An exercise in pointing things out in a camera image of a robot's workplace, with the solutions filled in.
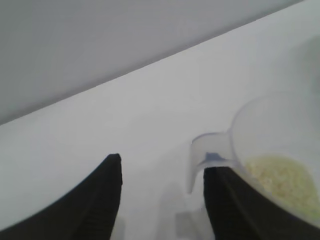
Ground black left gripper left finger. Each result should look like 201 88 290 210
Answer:
0 152 124 240

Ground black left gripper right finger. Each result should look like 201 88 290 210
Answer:
202 166 320 240

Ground white rice grains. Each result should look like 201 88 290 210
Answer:
243 154 320 221

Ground translucent plastic measuring cup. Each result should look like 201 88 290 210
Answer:
186 94 320 224

